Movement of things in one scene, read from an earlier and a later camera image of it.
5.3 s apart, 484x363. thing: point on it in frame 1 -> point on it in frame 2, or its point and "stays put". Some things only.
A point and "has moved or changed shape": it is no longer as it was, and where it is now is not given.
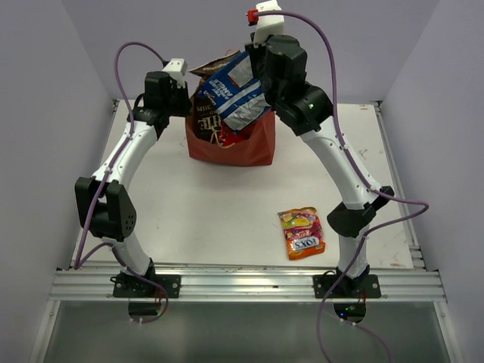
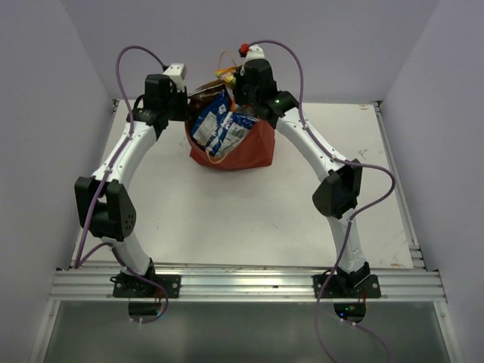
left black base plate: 129,286 stays put
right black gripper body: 257,55 -> 243,95
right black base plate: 366,286 stays put
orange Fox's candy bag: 303,231 -> 228,75
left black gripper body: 177,103 stays put
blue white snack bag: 234,91 has moved or changed shape
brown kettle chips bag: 206,116 has moved or changed shape
